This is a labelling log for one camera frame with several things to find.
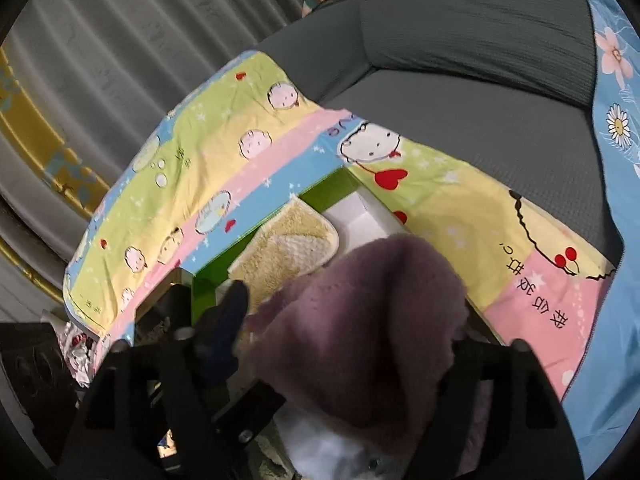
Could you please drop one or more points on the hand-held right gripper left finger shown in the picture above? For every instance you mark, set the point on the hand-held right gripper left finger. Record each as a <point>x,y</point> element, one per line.
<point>231,312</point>

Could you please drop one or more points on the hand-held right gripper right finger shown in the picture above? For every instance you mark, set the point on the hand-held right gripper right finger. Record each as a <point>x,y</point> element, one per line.
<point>500,390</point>

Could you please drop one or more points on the beige fluffy towel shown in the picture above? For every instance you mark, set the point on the beige fluffy towel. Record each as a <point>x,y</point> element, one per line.
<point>285,250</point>

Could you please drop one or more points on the purple fluffy towel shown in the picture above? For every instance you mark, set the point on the purple fluffy towel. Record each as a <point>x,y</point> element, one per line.
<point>360,320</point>

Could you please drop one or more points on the green storage box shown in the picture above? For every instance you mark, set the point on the green storage box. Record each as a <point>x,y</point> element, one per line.
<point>325,195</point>

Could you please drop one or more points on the blue floral blanket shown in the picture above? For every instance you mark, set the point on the blue floral blanket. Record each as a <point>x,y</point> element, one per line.
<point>615,310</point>

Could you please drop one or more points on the printed pastel striped blanket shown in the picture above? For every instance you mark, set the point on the printed pastel striped blanket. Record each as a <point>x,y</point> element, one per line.
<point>210,160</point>

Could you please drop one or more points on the white cardboard box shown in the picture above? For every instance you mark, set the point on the white cardboard box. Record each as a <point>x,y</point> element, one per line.
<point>360,220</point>

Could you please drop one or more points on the red white patterned cloth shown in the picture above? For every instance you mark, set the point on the red white patterned cloth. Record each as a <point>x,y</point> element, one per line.
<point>77,355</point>

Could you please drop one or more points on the grey speaker box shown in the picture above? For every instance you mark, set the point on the grey speaker box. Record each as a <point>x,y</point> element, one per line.
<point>35,365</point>

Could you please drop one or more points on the grey curtain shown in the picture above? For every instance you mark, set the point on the grey curtain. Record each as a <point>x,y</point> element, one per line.
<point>125,60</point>

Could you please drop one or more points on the grey sofa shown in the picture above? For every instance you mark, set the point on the grey sofa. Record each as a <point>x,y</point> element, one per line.
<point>475,25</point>

